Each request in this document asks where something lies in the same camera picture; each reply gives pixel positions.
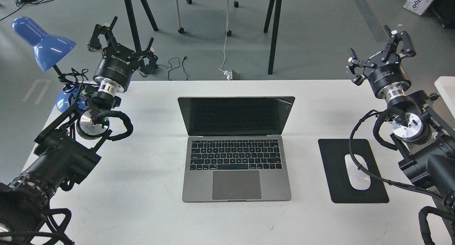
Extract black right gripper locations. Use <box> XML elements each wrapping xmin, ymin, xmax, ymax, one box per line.
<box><xmin>346</xmin><ymin>25</ymin><xmax>416</xmax><ymax>99</ymax></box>

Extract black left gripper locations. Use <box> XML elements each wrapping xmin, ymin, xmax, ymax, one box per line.
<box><xmin>87</xmin><ymin>16</ymin><xmax>158</xmax><ymax>92</ymax></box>

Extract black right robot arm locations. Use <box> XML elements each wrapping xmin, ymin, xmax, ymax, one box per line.
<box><xmin>346</xmin><ymin>25</ymin><xmax>455</xmax><ymax>245</ymax></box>

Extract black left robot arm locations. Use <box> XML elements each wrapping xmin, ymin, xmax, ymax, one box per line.
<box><xmin>1</xmin><ymin>17</ymin><xmax>157</xmax><ymax>245</ymax></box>

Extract black trestle table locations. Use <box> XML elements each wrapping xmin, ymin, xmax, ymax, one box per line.
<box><xmin>123</xmin><ymin>0</ymin><xmax>283</xmax><ymax>75</ymax></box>

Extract white rolling chair legs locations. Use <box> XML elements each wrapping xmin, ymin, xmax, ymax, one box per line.
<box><xmin>174</xmin><ymin>0</ymin><xmax>240</xmax><ymax>37</ymax></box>

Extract white side table corner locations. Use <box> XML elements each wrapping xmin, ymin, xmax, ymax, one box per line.
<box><xmin>434</xmin><ymin>76</ymin><xmax>455</xmax><ymax>117</ymax></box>

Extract blue desk lamp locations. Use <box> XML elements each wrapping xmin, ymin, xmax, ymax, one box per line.
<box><xmin>12</xmin><ymin>16</ymin><xmax>87</xmax><ymax>112</ymax></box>

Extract black mouse pad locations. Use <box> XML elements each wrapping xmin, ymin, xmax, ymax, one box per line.
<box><xmin>318</xmin><ymin>139</ymin><xmax>389</xmax><ymax>203</ymax></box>

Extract white power adapter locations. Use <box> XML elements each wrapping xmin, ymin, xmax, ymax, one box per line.
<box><xmin>223</xmin><ymin>70</ymin><xmax>241</xmax><ymax>81</ymax></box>

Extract white computer mouse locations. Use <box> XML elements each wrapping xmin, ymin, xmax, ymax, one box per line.
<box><xmin>344</xmin><ymin>154</ymin><xmax>371</xmax><ymax>191</ymax></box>

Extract grey open laptop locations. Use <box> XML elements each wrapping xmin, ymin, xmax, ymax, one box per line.
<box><xmin>178</xmin><ymin>96</ymin><xmax>295</xmax><ymax>203</ymax></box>

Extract black loose floor cable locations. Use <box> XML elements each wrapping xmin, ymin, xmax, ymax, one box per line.
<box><xmin>156</xmin><ymin>56</ymin><xmax>188</xmax><ymax>81</ymax></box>

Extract white charger cable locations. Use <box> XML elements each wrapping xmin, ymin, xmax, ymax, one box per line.
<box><xmin>218</xmin><ymin>0</ymin><xmax>231</xmax><ymax>75</ymax></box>

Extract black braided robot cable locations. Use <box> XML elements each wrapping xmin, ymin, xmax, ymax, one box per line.
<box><xmin>349</xmin><ymin>109</ymin><xmax>455</xmax><ymax>245</ymax></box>

